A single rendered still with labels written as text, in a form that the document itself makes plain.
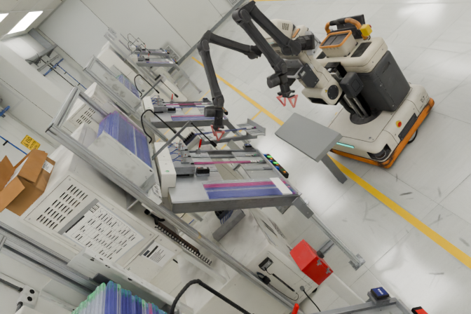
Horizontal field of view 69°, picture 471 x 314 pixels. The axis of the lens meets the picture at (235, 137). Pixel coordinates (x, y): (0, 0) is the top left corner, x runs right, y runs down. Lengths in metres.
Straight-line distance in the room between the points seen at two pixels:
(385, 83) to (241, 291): 1.67
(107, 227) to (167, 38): 8.19
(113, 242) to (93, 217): 0.17
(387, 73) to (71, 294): 2.26
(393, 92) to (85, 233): 2.15
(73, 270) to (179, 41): 8.97
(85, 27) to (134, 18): 1.23
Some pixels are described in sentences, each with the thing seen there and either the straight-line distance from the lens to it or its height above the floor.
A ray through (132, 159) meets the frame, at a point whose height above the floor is 1.52.
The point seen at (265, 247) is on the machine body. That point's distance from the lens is 2.09.
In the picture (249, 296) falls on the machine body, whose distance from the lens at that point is 2.30.
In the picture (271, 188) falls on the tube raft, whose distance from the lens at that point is 2.00.
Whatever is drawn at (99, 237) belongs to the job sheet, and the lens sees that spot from 1.82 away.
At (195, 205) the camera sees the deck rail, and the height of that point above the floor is 1.14.
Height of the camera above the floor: 2.02
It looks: 27 degrees down
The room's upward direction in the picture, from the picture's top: 45 degrees counter-clockwise
